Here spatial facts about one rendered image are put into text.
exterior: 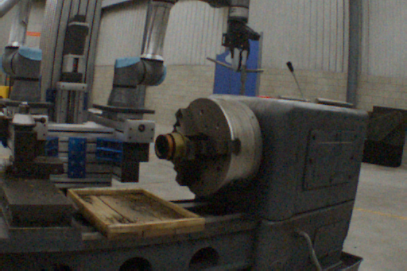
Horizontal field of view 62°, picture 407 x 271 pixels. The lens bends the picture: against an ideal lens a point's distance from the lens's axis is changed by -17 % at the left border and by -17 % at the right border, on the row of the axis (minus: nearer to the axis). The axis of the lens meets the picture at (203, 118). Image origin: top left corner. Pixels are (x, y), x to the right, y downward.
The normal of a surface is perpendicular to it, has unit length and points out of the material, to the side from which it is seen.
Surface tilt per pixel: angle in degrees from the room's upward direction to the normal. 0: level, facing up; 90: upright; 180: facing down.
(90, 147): 90
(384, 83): 90
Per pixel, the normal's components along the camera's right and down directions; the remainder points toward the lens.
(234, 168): 0.55, 0.33
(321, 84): -0.69, -0.03
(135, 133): 0.62, 0.10
